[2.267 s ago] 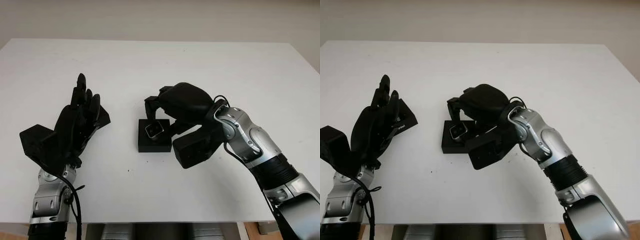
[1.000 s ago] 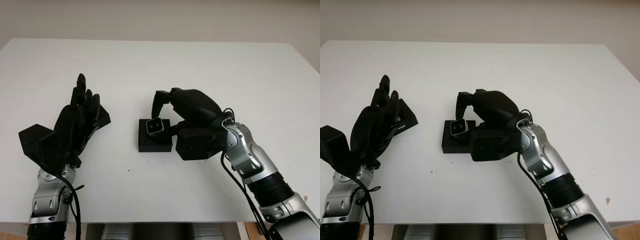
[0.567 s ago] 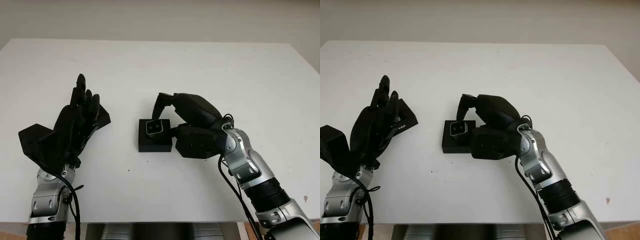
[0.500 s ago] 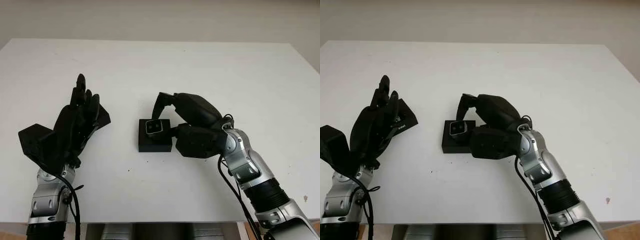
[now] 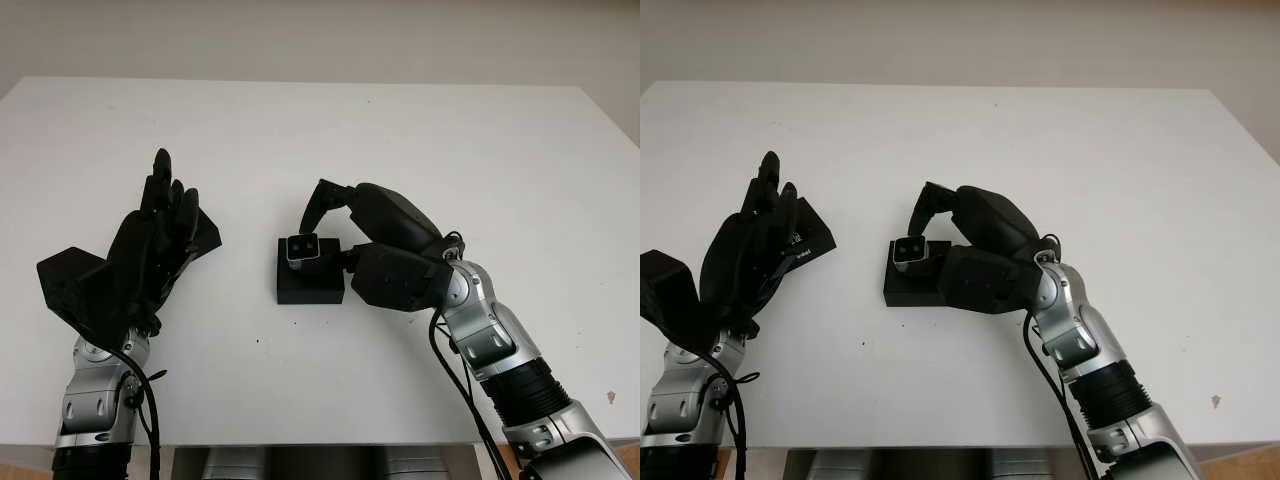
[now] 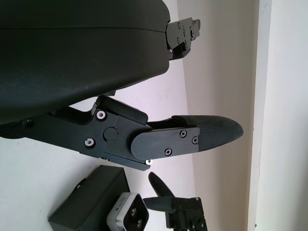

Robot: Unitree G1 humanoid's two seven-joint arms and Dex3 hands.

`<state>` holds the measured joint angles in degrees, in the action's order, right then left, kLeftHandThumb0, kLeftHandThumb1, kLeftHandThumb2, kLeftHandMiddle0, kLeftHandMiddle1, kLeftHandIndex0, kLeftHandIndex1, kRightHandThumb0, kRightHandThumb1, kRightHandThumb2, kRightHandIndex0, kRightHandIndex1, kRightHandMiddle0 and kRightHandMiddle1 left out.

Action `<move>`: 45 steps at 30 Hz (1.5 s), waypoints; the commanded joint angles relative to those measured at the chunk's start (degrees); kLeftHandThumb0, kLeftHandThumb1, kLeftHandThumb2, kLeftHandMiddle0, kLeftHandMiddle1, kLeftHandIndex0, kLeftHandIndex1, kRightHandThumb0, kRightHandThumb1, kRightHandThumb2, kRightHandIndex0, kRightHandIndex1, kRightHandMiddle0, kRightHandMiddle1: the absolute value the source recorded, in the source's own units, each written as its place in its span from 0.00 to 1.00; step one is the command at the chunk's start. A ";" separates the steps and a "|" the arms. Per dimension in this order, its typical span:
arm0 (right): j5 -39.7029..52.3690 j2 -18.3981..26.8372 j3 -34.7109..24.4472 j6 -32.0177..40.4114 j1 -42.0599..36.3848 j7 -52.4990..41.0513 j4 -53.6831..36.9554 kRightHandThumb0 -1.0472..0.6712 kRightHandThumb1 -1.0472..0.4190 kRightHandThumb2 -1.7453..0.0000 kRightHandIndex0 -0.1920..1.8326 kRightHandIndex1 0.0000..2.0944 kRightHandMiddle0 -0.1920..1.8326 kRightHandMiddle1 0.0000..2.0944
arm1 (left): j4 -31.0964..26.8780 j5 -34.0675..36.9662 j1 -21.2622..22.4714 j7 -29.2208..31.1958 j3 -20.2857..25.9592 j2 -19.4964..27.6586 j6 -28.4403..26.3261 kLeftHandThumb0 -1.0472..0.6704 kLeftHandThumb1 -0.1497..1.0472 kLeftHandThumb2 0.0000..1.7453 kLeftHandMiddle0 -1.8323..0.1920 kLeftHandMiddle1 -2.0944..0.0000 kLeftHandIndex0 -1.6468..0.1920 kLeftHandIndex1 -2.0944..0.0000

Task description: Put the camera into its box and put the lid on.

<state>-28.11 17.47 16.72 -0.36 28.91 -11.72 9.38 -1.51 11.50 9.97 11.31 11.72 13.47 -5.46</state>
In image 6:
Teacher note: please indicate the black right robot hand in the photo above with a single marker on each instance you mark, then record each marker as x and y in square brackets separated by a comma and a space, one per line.
[185, 214]

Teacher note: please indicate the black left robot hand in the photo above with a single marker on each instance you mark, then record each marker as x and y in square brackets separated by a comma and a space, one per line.
[72, 53]

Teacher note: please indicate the small silver cube camera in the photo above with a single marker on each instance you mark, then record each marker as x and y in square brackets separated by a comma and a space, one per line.
[130, 214]

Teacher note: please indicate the black camera box base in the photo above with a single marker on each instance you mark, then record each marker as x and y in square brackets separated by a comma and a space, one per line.
[91, 202]

